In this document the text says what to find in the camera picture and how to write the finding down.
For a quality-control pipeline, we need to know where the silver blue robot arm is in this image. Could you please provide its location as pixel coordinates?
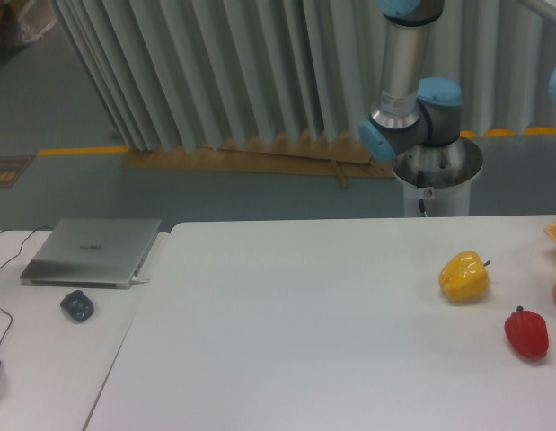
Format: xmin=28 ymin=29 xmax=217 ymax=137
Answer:
xmin=358 ymin=1 xmax=556 ymax=188

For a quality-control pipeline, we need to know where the brown cardboard sheet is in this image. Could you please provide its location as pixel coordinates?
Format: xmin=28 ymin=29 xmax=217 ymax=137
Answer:
xmin=122 ymin=132 xmax=393 ymax=188

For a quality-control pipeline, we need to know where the white laptop plug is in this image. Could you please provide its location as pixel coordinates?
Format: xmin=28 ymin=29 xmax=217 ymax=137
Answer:
xmin=130 ymin=277 xmax=150 ymax=285

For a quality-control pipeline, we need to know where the pale green folding curtain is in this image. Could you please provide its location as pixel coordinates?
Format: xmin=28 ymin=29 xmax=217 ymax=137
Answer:
xmin=52 ymin=1 xmax=556 ymax=150

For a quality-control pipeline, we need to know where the yellow bell pepper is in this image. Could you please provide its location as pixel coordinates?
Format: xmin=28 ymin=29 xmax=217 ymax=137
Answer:
xmin=438 ymin=251 xmax=490 ymax=302

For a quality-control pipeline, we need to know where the silver closed laptop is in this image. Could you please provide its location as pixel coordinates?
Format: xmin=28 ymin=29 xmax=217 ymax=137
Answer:
xmin=20 ymin=218 xmax=161 ymax=288

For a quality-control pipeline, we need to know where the red bell pepper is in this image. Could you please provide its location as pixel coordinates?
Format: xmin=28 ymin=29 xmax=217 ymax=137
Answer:
xmin=504 ymin=305 xmax=549 ymax=360

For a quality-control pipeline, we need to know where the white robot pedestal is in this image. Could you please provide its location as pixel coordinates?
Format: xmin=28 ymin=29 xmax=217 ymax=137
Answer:
xmin=393 ymin=168 xmax=481 ymax=217

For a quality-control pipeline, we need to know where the black cable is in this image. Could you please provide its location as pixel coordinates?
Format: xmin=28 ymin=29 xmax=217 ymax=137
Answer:
xmin=0 ymin=225 xmax=57 ymax=360

